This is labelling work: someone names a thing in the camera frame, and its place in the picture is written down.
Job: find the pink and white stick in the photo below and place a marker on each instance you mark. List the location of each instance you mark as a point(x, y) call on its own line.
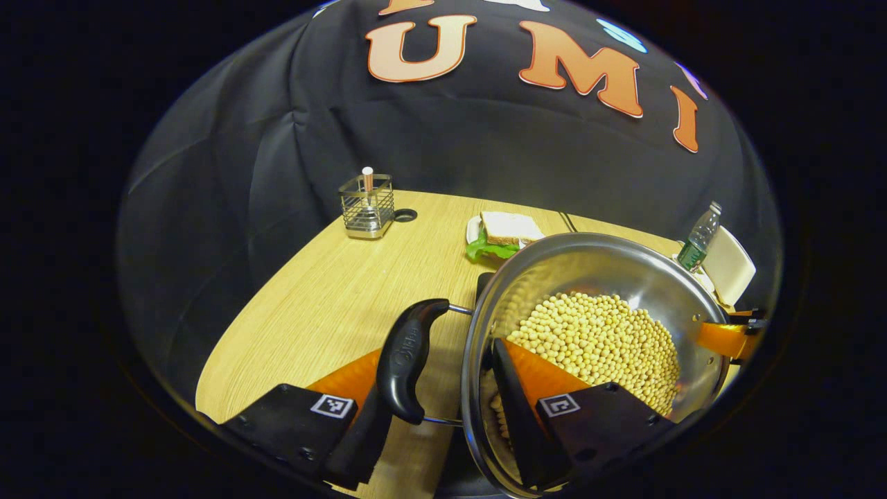
point(367, 179)

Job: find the clear plastic water bottle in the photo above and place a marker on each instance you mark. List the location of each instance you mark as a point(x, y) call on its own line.
point(696, 242)

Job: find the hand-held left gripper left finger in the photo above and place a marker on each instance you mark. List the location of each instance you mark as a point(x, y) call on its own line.
point(360, 443)

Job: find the black backdrop cloth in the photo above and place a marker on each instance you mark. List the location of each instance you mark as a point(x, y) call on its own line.
point(277, 104)

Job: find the white toaster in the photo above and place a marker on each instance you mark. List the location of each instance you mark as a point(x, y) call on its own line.
point(731, 267)

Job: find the sandwich with lettuce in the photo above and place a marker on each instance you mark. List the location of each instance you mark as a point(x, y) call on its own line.
point(509, 229)

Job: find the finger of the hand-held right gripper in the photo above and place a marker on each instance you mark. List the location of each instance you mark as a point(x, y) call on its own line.
point(721, 338)

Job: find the stainless steel pot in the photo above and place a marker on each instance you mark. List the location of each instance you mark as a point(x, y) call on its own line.
point(589, 267)

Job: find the large pile of soybeans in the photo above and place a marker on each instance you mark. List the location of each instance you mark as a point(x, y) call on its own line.
point(603, 339)

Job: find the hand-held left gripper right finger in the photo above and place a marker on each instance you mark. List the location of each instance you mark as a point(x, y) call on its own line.
point(520, 430)

